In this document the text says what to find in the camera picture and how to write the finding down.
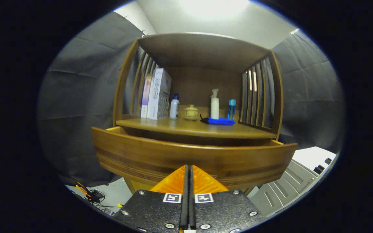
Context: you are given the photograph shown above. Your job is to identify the white bottle blue cap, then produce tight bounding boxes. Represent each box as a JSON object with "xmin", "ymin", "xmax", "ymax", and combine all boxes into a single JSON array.
[{"xmin": 170, "ymin": 94, "xmax": 180, "ymax": 120}]

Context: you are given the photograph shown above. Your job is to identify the blue folded cloth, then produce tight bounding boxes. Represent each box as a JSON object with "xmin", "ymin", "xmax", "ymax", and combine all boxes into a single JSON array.
[{"xmin": 200, "ymin": 115, "xmax": 236, "ymax": 126}]

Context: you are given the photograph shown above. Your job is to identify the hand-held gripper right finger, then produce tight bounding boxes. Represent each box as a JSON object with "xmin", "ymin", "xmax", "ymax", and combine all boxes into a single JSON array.
[{"xmin": 189, "ymin": 164, "xmax": 268, "ymax": 233}]

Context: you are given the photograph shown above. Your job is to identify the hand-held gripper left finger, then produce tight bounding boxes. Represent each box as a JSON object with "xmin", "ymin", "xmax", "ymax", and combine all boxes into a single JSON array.
[{"xmin": 112, "ymin": 164, "xmax": 189, "ymax": 233}]

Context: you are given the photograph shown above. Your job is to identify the clear blue bottle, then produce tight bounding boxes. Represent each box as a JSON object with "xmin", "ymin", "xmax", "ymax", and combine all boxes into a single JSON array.
[{"xmin": 227, "ymin": 99, "xmax": 236, "ymax": 121}]

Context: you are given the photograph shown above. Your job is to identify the white pump bottle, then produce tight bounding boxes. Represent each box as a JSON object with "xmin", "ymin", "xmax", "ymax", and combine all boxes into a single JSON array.
[{"xmin": 210, "ymin": 89, "xmax": 220, "ymax": 119}]

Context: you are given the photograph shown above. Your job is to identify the yellow lidded tea cup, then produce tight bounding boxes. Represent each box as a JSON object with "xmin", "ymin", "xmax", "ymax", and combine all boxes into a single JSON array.
[{"xmin": 183, "ymin": 104, "xmax": 200, "ymax": 121}]

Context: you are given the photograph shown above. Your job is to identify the orange black tool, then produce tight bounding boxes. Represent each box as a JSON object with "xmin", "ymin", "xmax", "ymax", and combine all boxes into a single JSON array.
[{"xmin": 74, "ymin": 181, "xmax": 106, "ymax": 204}]

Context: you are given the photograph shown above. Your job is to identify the thick white book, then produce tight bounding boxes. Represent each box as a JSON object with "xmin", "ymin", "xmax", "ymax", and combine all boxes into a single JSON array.
[{"xmin": 147, "ymin": 68, "xmax": 172, "ymax": 120}]

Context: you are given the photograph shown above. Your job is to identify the white grey plastic storage unit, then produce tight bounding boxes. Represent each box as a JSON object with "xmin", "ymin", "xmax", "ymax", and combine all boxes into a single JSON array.
[{"xmin": 248, "ymin": 146, "xmax": 337, "ymax": 217}]

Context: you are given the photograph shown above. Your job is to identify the wooden countertop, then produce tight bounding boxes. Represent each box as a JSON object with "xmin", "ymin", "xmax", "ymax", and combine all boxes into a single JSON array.
[{"xmin": 116, "ymin": 116, "xmax": 277, "ymax": 139}]

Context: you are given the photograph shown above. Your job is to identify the wooden cabinet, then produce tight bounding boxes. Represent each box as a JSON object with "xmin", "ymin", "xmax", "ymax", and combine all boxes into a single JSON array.
[{"xmin": 113, "ymin": 32, "xmax": 284, "ymax": 194}]

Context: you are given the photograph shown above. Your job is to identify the large ceiling light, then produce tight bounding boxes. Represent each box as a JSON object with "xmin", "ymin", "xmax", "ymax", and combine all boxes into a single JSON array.
[{"xmin": 178, "ymin": 0, "xmax": 250, "ymax": 20}]

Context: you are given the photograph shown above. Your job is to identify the thin purple book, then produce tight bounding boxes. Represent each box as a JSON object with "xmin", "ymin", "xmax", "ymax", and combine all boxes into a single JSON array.
[{"xmin": 141, "ymin": 74, "xmax": 153, "ymax": 118}]

